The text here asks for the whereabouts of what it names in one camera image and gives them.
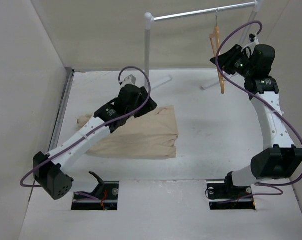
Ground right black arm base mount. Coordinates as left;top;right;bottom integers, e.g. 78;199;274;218
205;179;255;210

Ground white and silver clothes rack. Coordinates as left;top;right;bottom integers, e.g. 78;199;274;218
143;0;265;91

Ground purple cable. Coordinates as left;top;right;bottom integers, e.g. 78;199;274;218
215;20;302;204
19;66;152;201

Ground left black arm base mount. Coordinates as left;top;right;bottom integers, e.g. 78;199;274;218
71;171;119;211

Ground beige trousers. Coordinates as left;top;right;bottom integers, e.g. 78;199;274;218
86;105;179;160

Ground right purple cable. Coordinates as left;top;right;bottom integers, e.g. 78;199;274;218
215;20;302;204

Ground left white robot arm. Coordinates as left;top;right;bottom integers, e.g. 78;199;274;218
33;84;157;200

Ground wooden clothes hanger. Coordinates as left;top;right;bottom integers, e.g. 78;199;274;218
208;8;227;95

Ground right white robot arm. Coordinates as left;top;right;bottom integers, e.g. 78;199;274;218
210;44;302;198

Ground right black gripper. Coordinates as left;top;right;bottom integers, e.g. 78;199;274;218
210;44;255;79

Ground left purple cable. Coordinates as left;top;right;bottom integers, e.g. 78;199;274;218
19;66;152;201

